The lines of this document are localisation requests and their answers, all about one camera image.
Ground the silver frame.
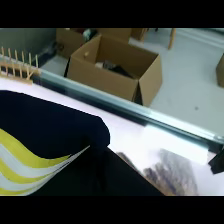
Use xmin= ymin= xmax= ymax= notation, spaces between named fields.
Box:
xmin=32 ymin=69 xmax=224 ymax=146

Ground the large open cardboard box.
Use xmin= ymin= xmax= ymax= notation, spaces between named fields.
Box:
xmin=64 ymin=33 xmax=164 ymax=108

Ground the navy garment with yellow-white stripes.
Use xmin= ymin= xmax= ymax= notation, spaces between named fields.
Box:
xmin=0 ymin=89 xmax=111 ymax=197

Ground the wooden peg rack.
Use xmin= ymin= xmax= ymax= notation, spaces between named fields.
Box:
xmin=0 ymin=46 xmax=42 ymax=85

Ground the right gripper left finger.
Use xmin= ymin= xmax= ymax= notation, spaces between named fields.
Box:
xmin=33 ymin=145 xmax=108 ymax=197

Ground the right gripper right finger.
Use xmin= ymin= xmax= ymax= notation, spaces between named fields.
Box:
xmin=106 ymin=148 xmax=164 ymax=197

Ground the wooden furniture leg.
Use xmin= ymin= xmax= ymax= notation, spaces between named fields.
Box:
xmin=167 ymin=27 xmax=177 ymax=51

